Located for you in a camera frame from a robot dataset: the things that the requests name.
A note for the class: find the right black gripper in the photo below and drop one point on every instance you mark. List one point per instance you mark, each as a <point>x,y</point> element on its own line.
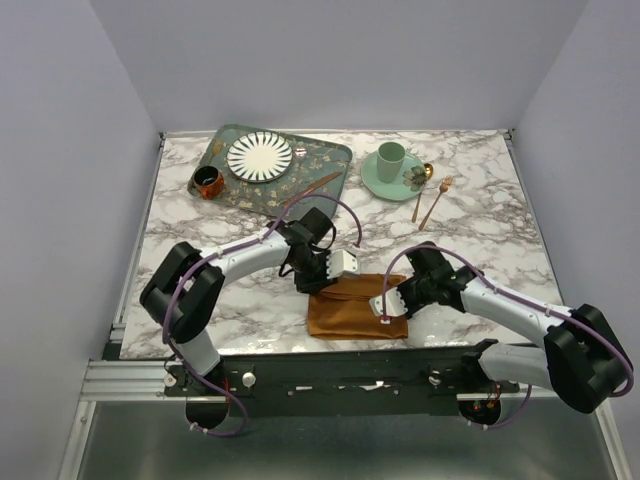
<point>411,308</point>

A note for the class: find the white black striped plate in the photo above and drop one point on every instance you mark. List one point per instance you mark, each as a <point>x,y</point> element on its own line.
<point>259,157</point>

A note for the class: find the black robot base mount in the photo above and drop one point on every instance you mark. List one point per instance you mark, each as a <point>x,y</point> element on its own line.
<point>353,404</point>

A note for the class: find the copper fork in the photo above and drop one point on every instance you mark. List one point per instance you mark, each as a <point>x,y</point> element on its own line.
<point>443,188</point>

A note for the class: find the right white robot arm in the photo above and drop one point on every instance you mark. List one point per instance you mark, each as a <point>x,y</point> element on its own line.
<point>572,352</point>

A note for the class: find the gold spoon with flower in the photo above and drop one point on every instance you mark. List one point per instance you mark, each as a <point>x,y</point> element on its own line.
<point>416,181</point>

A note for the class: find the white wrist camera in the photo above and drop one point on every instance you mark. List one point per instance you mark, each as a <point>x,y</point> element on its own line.
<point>388,306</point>
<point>342,263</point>

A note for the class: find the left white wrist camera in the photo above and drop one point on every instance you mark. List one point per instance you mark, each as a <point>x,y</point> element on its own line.
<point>342,263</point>

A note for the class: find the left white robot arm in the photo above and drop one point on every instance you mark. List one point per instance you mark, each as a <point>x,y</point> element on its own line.
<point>185,288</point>

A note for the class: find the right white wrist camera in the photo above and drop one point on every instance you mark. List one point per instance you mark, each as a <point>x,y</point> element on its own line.
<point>388,306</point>

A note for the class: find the orange-brown cloth napkin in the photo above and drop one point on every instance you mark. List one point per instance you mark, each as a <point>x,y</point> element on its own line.
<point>342,312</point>

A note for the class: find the copper table knife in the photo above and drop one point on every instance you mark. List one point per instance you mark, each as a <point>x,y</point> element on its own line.
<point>311,188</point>

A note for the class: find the copper black mug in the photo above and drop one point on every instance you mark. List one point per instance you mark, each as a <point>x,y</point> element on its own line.
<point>207,182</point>

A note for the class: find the mint green cup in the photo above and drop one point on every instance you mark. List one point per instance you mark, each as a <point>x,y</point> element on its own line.
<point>390,157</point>

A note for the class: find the aluminium frame rail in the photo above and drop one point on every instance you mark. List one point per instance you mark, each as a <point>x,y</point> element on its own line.
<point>125,380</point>

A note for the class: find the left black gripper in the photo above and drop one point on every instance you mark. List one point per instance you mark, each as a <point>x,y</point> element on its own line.
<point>316,285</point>

